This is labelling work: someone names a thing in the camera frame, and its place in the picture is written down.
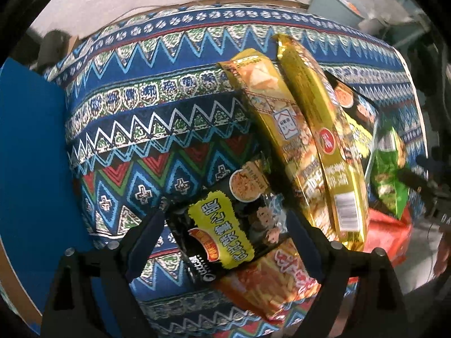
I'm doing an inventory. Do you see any person's right hand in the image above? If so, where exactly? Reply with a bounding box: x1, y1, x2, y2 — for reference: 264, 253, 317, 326
434, 225, 451, 279

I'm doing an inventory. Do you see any long gold snack packet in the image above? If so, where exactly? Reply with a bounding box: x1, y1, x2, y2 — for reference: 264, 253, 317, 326
273, 33, 370, 252

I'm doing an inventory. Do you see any small brown cardboard box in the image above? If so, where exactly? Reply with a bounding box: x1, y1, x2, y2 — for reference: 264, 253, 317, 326
65, 35, 81, 55

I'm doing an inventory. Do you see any blue patterned tablecloth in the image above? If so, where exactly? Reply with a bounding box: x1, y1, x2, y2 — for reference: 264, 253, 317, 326
44, 5, 428, 338

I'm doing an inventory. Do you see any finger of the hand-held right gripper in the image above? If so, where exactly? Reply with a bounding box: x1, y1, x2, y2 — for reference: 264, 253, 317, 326
400, 168, 433, 194

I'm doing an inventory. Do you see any grey trash bin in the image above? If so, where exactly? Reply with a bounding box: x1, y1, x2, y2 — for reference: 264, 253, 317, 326
310, 0, 365, 25

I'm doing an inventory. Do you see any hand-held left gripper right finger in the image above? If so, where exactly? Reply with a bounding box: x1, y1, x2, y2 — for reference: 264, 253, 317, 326
289, 214, 409, 338

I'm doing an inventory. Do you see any green snack packet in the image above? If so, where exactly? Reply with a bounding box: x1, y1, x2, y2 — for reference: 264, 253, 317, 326
368, 127, 411, 221

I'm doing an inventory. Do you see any blue cardboard box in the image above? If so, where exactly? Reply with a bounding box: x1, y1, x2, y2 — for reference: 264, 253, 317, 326
0, 58, 103, 328

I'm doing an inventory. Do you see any yellow cracker snack packet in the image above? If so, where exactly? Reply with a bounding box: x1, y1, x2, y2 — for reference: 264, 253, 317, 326
216, 48, 339, 226

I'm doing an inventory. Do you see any orange fries snack packet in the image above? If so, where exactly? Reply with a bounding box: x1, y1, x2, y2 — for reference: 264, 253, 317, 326
213, 237, 323, 323

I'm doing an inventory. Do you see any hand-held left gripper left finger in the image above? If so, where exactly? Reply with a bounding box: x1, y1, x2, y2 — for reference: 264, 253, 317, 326
40, 199, 168, 338

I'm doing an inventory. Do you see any black snack packet yellow label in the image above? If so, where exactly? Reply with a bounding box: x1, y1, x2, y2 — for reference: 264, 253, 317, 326
329, 74, 379, 155
165, 158, 293, 284

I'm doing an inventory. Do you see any red snack packet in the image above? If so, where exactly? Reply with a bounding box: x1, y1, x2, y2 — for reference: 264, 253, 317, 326
361, 208, 414, 270

